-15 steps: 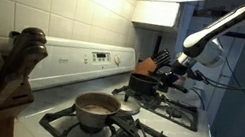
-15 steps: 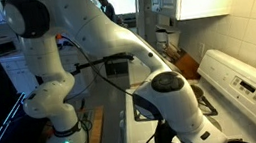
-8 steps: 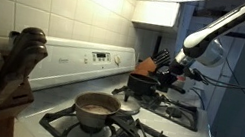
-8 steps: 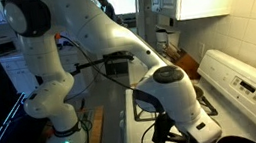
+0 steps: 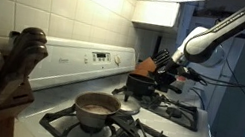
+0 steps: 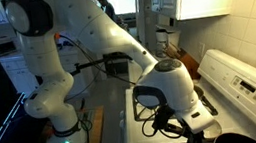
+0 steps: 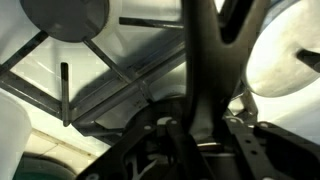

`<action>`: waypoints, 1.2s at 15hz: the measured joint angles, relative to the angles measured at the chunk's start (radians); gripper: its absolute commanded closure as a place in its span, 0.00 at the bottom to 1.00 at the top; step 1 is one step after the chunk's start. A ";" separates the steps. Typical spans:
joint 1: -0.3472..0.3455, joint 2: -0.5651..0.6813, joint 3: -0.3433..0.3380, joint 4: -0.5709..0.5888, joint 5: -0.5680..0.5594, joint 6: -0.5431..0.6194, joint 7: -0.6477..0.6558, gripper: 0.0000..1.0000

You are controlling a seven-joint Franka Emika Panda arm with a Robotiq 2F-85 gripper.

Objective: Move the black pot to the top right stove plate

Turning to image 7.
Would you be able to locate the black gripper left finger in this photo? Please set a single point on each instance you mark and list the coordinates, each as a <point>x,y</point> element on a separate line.
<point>133,156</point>

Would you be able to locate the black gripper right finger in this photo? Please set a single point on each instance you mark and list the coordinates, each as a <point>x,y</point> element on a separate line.
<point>286,156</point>

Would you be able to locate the white gas stove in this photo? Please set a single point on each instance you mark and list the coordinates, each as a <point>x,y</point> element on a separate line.
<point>293,110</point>

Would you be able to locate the black cast iron stove grate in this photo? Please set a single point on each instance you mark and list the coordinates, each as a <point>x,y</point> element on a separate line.
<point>106,61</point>
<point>113,110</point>

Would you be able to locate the dark green pot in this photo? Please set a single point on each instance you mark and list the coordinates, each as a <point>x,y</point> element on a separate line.
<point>43,170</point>

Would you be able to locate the silver lid with black knob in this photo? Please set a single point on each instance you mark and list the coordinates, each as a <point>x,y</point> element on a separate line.
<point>280,60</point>

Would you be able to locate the dark round burner cap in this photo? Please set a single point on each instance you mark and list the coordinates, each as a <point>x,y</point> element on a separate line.
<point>63,20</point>

